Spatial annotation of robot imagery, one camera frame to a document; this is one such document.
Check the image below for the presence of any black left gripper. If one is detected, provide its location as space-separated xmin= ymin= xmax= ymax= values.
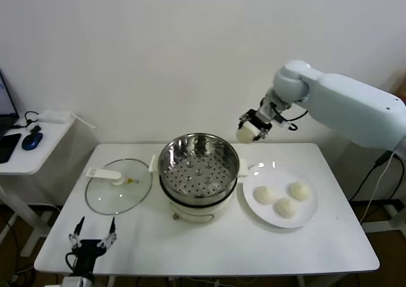
xmin=69 ymin=216 xmax=119 ymax=270

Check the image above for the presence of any black looped cable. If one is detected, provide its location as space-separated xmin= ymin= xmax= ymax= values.
xmin=12 ymin=110 xmax=41 ymax=130

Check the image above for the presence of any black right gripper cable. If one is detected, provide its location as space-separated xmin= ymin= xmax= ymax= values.
xmin=285 ymin=109 xmax=310 ymax=132

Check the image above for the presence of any blue computer mouse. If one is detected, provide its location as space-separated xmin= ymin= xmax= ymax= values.
xmin=21 ymin=132 xmax=44 ymax=150

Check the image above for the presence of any white round plate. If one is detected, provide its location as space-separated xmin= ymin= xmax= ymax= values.
xmin=242 ymin=161 xmax=319 ymax=229

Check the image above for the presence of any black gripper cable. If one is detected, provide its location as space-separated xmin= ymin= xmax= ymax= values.
xmin=285 ymin=109 xmax=310 ymax=132
xmin=65 ymin=251 xmax=79 ymax=271

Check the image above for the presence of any glass lid white handle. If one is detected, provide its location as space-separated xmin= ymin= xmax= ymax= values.
xmin=84 ymin=158 xmax=154 ymax=217

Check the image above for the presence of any cream electric cooking pot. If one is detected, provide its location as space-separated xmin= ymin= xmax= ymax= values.
xmin=158 ymin=175 xmax=239 ymax=226

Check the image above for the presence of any stainless steel steamer basket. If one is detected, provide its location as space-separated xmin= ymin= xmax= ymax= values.
xmin=148 ymin=133 xmax=249 ymax=205

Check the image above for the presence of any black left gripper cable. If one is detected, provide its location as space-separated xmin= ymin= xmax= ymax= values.
xmin=65 ymin=251 xmax=79 ymax=271

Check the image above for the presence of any black laptop lit screen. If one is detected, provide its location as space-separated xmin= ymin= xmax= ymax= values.
xmin=0 ymin=67 xmax=20 ymax=135

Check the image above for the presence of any white power strip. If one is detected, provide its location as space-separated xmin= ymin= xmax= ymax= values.
xmin=37 ymin=110 xmax=71 ymax=124

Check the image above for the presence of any black smartphone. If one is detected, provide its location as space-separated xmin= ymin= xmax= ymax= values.
xmin=0 ymin=133 xmax=22 ymax=164

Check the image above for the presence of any white stand base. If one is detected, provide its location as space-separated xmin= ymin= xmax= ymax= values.
xmin=361 ymin=201 xmax=406 ymax=234

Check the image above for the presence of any white side table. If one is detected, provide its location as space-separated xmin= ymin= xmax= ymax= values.
xmin=0 ymin=117 xmax=77 ymax=258

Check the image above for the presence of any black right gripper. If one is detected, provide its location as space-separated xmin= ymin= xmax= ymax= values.
xmin=238 ymin=109 xmax=273 ymax=142

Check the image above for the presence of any white steamed baozi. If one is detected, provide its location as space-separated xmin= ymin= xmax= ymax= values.
xmin=289 ymin=181 xmax=311 ymax=202
xmin=237 ymin=121 xmax=257 ymax=144
xmin=252 ymin=185 xmax=277 ymax=205
xmin=273 ymin=197 xmax=301 ymax=220

